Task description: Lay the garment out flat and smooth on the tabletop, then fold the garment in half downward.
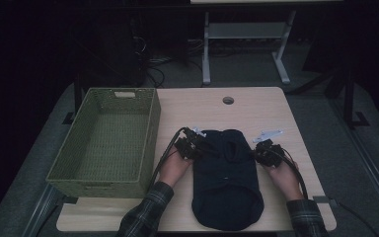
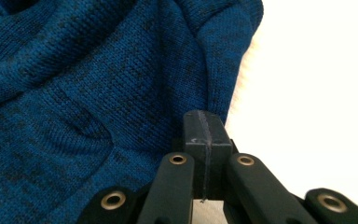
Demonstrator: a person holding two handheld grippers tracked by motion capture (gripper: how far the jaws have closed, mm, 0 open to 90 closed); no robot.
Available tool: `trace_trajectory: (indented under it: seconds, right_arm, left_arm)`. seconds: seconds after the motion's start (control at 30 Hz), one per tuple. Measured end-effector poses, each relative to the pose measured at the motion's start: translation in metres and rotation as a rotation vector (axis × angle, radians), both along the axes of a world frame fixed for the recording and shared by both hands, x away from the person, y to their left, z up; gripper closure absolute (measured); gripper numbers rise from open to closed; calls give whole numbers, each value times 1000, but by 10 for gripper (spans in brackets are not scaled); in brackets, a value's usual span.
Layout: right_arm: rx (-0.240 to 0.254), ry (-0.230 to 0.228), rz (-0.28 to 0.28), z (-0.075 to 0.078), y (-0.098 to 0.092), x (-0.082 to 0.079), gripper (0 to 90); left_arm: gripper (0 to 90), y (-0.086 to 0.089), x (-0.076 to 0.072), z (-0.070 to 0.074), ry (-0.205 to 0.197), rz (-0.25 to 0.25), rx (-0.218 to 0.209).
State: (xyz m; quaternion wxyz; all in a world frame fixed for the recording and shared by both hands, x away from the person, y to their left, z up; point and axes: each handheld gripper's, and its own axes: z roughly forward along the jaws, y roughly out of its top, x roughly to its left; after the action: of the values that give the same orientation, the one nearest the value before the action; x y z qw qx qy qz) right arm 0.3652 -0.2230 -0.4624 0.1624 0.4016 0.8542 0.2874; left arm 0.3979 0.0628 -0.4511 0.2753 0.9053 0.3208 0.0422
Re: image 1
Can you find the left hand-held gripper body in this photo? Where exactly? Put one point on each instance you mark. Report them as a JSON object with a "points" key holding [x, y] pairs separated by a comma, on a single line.
{"points": [[190, 144]]}

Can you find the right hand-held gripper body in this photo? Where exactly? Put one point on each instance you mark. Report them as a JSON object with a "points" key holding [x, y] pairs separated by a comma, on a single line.
{"points": [[269, 151]]}

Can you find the dark navy garment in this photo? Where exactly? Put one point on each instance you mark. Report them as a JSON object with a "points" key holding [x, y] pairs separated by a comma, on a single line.
{"points": [[227, 184]]}

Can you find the green woven basket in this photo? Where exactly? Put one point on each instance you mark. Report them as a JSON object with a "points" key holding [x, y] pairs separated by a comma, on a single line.
{"points": [[107, 144]]}

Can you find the person's left hand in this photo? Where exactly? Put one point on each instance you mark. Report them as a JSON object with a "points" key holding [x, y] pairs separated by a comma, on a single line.
{"points": [[174, 169]]}

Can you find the person's right hand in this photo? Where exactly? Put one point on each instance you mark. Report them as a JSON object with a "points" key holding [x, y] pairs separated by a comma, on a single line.
{"points": [[286, 181]]}

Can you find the round table grommet hole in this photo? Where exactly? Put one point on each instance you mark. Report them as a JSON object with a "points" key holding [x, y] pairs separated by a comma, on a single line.
{"points": [[228, 100]]}

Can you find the grey tape strip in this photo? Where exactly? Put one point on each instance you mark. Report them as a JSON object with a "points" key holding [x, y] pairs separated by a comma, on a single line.
{"points": [[324, 200]]}

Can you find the black metal stand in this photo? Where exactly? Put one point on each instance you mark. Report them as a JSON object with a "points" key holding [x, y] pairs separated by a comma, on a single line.
{"points": [[348, 98], [76, 102]]}

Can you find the metal floor rail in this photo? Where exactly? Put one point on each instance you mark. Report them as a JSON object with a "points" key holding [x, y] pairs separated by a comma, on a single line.
{"points": [[41, 210], [368, 158]]}

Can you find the white metal desk frame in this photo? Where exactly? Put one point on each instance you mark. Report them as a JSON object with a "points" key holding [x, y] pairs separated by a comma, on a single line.
{"points": [[243, 31]]}

